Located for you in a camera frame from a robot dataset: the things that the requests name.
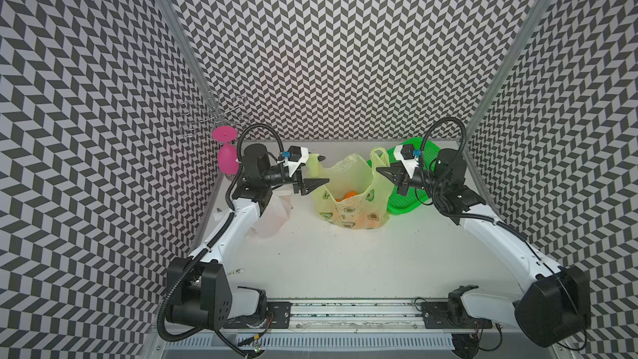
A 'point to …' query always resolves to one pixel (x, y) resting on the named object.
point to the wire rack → (202, 115)
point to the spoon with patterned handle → (237, 272)
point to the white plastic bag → (275, 213)
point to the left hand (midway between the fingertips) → (324, 169)
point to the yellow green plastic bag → (357, 195)
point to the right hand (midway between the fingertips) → (379, 170)
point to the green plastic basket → (398, 204)
